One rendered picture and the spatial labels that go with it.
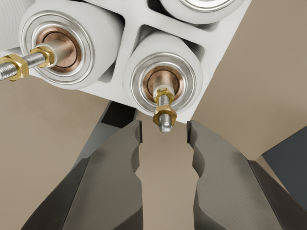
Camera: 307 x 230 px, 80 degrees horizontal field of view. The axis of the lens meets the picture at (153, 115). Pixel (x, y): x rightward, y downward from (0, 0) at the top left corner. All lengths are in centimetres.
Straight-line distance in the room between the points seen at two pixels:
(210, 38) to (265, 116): 36
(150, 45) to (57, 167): 59
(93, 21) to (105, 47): 3
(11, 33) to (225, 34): 27
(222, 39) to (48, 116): 50
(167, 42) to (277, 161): 51
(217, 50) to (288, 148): 43
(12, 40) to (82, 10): 11
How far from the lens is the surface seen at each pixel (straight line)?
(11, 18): 29
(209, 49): 29
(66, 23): 22
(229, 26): 29
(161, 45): 21
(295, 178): 60
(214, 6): 21
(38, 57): 19
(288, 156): 64
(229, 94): 53
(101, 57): 22
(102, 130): 34
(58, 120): 60
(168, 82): 20
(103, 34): 23
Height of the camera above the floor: 46
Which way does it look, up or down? 61 degrees down
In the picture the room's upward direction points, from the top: 177 degrees counter-clockwise
